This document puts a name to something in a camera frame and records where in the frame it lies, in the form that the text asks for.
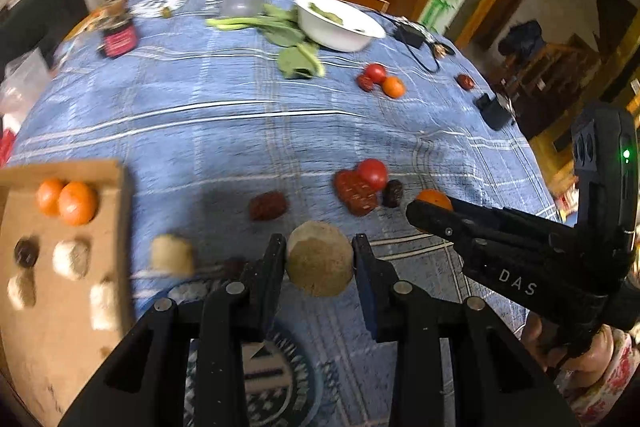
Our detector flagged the dark date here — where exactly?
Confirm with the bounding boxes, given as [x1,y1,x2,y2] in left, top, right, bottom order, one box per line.
[382,179,404,208]
[13,237,39,269]

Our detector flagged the large round beige cake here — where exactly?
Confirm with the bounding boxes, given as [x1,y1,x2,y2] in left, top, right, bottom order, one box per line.
[286,221,354,298]

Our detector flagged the large wrinkled red date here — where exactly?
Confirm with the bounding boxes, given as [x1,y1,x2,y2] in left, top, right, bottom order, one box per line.
[333,169,378,217]

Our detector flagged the beige cake cube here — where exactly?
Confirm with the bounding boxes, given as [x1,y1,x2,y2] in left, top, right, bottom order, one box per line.
[151,234,194,277]
[89,280,118,331]

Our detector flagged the beige cake cylinder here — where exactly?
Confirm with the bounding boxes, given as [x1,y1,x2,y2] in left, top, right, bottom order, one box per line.
[52,239,90,281]

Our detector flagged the small beige cake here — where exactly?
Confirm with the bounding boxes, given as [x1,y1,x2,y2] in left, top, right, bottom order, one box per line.
[6,270,36,310]

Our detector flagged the right hand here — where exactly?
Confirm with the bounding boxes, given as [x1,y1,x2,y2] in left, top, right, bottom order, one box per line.
[519,312,616,390]

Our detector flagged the red tomato centre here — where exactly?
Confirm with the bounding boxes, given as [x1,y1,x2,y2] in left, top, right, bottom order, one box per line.
[356,158,388,192]

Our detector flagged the red tomato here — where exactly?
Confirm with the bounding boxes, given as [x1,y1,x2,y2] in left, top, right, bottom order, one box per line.
[363,63,387,84]
[356,158,388,192]

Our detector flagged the black device table edge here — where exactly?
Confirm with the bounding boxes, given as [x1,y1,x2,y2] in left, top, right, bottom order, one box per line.
[474,93,515,131]

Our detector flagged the far red tomato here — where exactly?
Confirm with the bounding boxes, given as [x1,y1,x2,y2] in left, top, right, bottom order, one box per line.
[363,63,387,84]

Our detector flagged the blue plaid tablecloth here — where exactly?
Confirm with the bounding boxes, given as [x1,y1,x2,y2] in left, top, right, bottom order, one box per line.
[6,0,566,427]

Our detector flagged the keys on table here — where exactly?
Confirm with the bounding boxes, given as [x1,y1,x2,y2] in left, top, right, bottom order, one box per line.
[433,44,448,60]

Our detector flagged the black power adapter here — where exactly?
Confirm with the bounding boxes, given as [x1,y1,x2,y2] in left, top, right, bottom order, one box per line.
[393,23,425,49]

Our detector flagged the cardboard tray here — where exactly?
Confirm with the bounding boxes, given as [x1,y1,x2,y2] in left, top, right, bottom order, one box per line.
[1,159,134,426]

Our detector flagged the green leafy vegetable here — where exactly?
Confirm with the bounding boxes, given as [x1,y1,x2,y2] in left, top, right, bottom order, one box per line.
[206,3,326,79]

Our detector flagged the white bowl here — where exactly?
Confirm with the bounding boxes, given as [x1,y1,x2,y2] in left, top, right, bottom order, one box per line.
[293,0,386,53]

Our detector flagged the red label jar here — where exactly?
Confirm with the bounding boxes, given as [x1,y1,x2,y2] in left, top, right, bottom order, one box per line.
[98,11,139,58]

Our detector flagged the small green olive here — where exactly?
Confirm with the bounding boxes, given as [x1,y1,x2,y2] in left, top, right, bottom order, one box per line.
[160,6,172,18]

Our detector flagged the red plastic bag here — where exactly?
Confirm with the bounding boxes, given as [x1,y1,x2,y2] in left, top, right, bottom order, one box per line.
[0,129,15,167]

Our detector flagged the clear plastic bag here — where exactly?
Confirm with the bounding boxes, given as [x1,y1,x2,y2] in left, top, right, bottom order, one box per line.
[1,48,52,124]

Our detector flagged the black sofa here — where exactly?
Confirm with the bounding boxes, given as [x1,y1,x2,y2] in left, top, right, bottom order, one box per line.
[1,0,89,79]

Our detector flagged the black cable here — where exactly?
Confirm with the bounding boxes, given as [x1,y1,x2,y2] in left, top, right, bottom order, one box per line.
[372,10,457,75]

